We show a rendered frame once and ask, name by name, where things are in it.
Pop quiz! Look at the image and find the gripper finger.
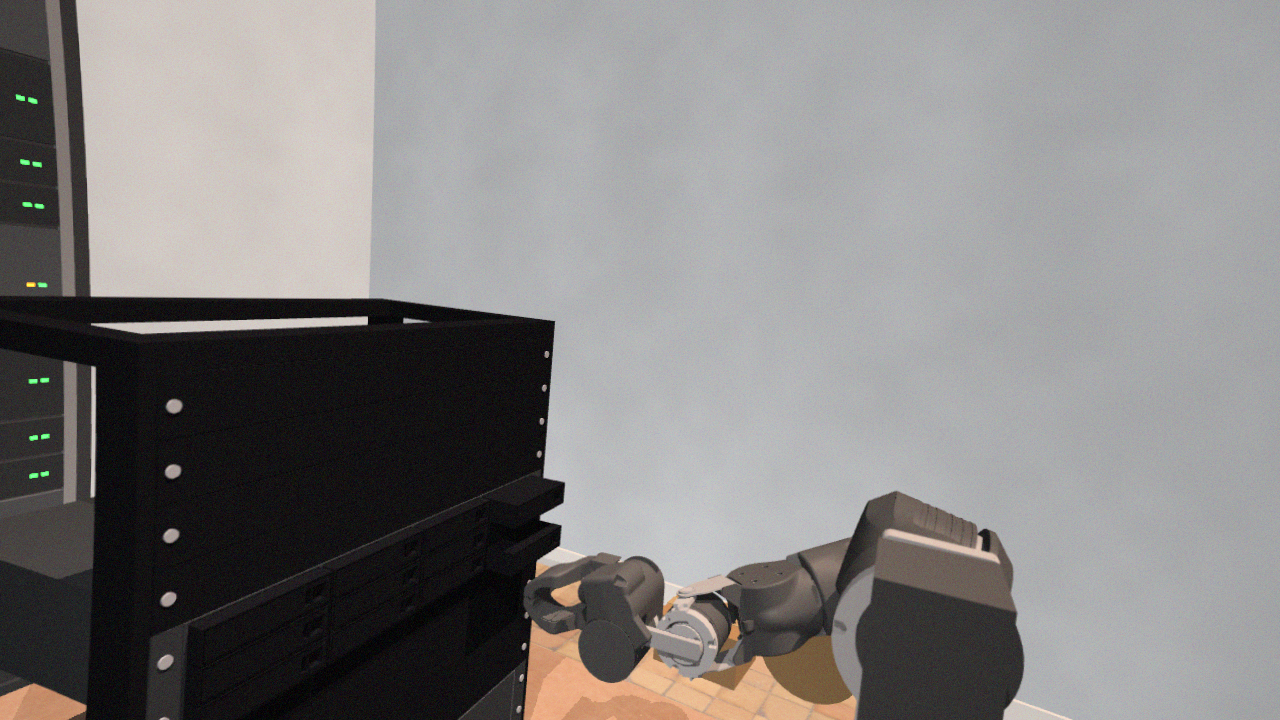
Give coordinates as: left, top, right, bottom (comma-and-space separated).
524, 552, 623, 600
524, 588, 588, 635

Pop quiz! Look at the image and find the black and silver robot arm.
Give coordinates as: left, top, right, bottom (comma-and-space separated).
657, 491, 1012, 720

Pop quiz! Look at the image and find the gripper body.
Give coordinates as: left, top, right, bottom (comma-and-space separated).
579, 556, 704, 683

